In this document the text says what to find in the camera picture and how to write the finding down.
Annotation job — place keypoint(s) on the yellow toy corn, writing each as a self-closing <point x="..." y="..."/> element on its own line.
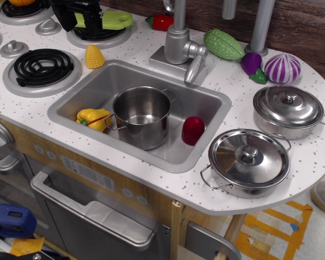
<point x="94" y="57"/>

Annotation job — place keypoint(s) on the grey toy sink basin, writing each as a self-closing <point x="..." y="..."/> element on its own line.
<point x="99" y="89"/>

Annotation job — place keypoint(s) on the steel pot in sink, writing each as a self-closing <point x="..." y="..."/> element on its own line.
<point x="141" y="116"/>

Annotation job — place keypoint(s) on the steel lidded pot front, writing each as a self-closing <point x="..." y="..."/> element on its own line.
<point x="247" y="163"/>

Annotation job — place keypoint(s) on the grey stove knob upper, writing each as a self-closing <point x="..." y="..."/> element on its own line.
<point x="48" y="27"/>

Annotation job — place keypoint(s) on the grey stove knob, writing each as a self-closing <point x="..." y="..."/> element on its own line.
<point x="48" y="27"/>
<point x="13" y="49"/>

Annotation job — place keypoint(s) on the black coil burner back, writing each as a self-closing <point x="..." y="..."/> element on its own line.
<point x="35" y="12"/>

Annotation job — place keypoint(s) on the black coil burner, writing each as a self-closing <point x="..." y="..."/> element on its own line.
<point x="105" y="39"/>
<point x="35" y="12"/>
<point x="42" y="72"/>

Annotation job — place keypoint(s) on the green toy cutting board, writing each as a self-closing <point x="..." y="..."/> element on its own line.
<point x="105" y="20"/>

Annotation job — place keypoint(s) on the orange toy fruit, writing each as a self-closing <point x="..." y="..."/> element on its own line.
<point x="21" y="3"/>

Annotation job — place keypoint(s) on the black coil burner middle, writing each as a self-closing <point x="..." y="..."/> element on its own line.
<point x="105" y="39"/>

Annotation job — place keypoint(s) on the grey stove knob lower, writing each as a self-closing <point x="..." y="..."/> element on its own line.
<point x="13" y="49"/>

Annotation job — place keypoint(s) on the black coil burner front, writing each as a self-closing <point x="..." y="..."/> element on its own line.
<point x="42" y="72"/>

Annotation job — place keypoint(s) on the yellow toy bell pepper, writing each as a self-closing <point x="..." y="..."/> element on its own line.
<point x="94" y="118"/>

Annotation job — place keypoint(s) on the grey toy faucet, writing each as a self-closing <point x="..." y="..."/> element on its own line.
<point x="179" y="56"/>

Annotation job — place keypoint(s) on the green toy bitter gourd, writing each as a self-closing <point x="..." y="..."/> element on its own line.
<point x="223" y="45"/>

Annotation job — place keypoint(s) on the red toy capsule vegetable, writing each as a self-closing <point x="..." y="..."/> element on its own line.
<point x="192" y="130"/>

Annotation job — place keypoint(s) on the grey toy oven door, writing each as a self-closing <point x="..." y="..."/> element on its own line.
<point x="14" y="186"/>

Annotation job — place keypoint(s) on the purple toy eggplant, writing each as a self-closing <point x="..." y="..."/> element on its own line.
<point x="251" y="63"/>

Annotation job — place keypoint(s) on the wooden toy kitchen cabinet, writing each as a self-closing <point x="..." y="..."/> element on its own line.
<point x="139" y="197"/>

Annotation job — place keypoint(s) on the grey toy dishwasher door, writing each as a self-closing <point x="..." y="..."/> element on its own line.
<point x="95" y="226"/>

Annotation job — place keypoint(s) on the blue clamp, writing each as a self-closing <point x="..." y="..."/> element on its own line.
<point x="16" y="222"/>

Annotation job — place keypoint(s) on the purple striped toy onion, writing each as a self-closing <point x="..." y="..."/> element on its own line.
<point x="283" y="68"/>

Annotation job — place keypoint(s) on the grey lower cabinet door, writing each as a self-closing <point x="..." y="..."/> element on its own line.
<point x="207" y="244"/>

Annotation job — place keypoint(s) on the grey post middle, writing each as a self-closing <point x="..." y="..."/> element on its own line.
<point x="229" y="9"/>

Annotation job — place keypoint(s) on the grey post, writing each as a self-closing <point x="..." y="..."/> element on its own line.
<point x="261" y="27"/>
<point x="229" y="9"/>

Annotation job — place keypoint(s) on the grey post right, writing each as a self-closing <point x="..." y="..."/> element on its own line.
<point x="261" y="27"/>

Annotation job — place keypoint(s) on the steel lidded pan with handle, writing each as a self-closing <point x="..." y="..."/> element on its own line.
<point x="287" y="111"/>

